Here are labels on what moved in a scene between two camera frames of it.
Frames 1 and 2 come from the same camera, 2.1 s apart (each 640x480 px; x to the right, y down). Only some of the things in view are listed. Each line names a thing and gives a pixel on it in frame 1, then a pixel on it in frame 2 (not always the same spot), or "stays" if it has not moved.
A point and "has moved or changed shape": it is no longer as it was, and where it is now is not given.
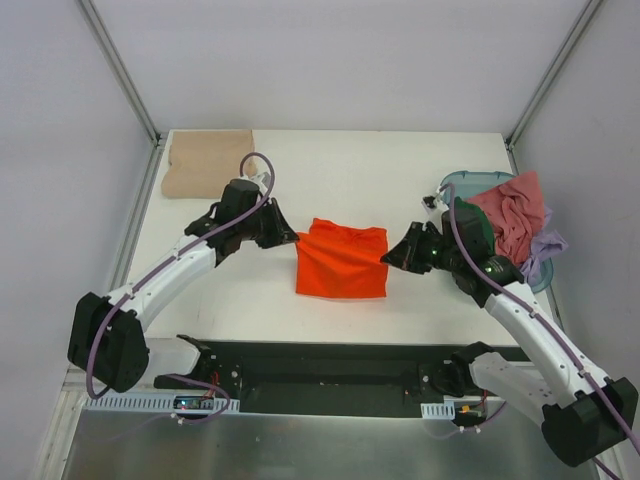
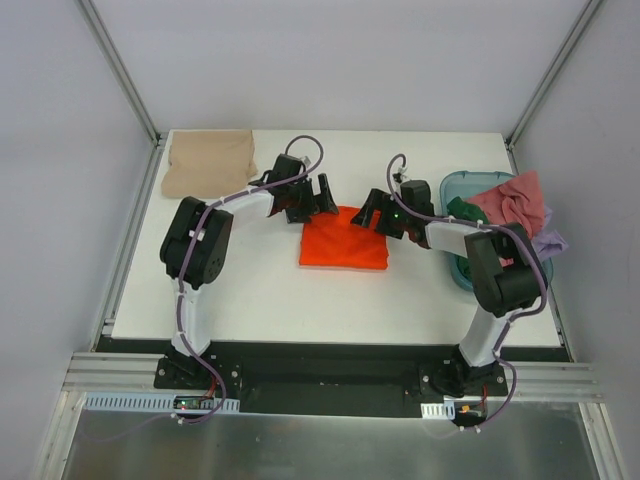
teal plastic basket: (466, 183) stays
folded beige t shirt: (203, 162) stays
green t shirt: (463, 205) stays
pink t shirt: (515, 211) stays
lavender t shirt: (546, 243) stays
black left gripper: (271, 226) → (308, 198)
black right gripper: (417, 247) → (386, 218)
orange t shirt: (341, 262) has moved or changed shape
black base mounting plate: (314, 379) stays
